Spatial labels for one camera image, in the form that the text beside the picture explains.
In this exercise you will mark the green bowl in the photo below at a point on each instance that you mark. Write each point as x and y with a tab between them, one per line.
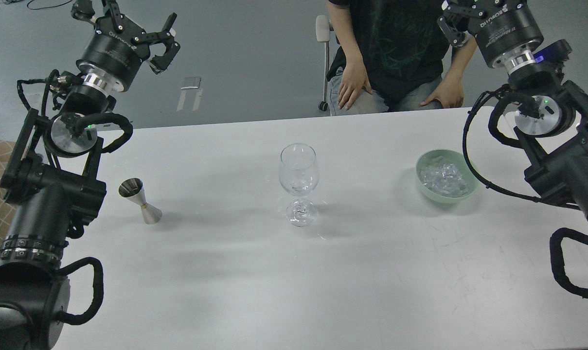
442	156

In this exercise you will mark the clear wine glass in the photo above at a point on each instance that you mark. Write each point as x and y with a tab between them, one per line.
299	176

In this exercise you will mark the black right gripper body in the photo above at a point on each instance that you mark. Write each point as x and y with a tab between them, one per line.
501	27

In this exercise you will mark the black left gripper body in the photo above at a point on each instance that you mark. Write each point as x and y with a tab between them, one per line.
112	49

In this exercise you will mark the person's left hand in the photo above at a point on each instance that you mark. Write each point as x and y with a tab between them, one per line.
449	93

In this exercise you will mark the grey office chair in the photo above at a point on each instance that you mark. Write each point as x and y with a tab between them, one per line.
323	29

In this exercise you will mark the person's right hand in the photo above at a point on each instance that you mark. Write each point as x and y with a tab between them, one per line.
355	80

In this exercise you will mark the pile of ice cubes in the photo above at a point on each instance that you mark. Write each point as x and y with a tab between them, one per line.
445	179

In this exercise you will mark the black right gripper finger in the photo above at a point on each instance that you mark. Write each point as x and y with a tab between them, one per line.
457	22

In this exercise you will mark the steel double jigger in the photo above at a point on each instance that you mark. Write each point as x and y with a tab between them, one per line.
132	189

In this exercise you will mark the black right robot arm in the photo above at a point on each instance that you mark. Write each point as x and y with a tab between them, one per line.
537	110

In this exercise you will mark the person in black shirt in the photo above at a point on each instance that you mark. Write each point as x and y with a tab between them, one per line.
402	48

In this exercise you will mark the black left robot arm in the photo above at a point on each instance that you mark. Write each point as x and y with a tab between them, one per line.
51	176

